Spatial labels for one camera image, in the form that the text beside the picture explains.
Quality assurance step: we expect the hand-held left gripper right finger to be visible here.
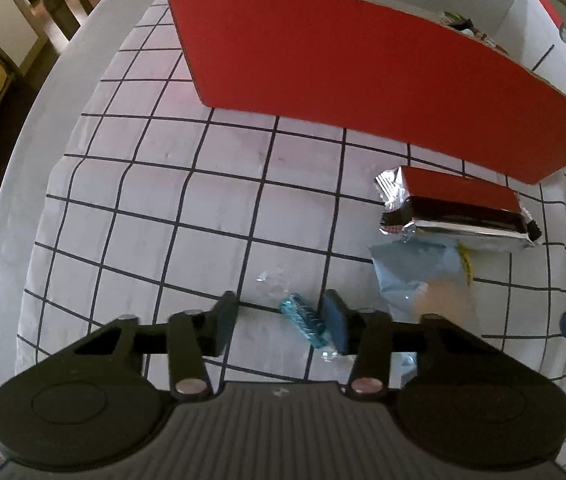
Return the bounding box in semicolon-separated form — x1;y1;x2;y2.
319;289;494;401

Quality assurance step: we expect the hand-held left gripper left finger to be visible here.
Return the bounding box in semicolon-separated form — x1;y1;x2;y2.
70;290;239;401

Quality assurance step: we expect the teal candy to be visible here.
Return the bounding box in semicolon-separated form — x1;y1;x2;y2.
257;271;340;363

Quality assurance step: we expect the red cardboard box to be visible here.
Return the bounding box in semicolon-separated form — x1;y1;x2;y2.
164;0;566;186

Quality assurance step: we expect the light blue snack packet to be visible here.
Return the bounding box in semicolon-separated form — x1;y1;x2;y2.
369;242;484;386

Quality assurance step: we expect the white checked tablecloth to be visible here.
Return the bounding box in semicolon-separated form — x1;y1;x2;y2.
15;0;566;476

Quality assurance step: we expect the yellow printed packet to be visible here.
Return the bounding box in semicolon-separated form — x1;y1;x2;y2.
456;245;474;288

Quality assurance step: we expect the red and silver foil packet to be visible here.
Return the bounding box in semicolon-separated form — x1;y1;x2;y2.
374;166;543;250

